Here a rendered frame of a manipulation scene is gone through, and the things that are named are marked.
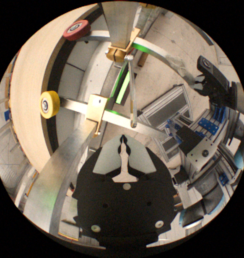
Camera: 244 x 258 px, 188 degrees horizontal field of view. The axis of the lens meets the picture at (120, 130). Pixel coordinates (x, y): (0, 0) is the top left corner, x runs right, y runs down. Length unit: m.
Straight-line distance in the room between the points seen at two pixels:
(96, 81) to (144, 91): 0.78
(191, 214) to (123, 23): 0.63
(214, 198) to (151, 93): 1.23
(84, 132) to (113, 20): 0.22
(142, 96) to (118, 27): 1.01
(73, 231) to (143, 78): 1.38
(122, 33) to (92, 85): 0.36
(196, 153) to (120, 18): 0.43
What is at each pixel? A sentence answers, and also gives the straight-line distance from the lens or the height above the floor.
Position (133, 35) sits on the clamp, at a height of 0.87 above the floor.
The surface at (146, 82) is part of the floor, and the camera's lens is 1.13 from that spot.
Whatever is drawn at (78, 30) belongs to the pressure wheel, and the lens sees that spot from 0.27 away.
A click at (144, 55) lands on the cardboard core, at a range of 1.17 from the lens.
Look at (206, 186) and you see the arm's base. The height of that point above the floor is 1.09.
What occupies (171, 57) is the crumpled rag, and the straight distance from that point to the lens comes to 0.26.
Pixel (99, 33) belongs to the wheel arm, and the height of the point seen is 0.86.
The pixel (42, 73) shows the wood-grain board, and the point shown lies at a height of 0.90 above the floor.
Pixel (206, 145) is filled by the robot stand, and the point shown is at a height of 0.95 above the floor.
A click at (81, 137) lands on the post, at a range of 0.15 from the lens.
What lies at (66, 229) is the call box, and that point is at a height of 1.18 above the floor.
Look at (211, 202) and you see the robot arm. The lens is 0.51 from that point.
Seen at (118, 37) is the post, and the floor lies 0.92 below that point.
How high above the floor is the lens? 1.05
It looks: 63 degrees down
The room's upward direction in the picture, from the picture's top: 179 degrees clockwise
